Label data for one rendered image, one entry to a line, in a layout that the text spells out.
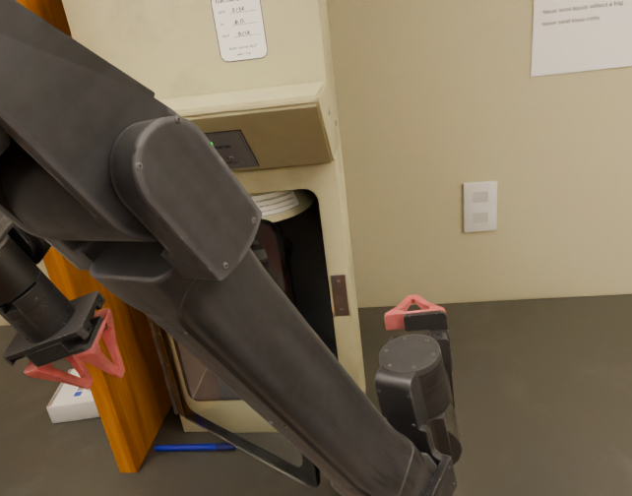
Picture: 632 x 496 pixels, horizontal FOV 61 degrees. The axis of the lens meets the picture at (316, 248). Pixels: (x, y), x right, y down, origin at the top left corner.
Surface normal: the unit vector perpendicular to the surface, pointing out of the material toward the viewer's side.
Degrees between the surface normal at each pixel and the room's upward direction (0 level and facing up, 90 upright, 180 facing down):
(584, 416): 0
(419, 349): 9
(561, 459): 0
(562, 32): 90
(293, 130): 135
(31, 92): 83
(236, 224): 83
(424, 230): 90
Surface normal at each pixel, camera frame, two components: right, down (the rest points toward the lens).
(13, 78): 0.80, 0.02
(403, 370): -0.27, -0.88
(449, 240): -0.11, 0.42
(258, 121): 0.01, 0.94
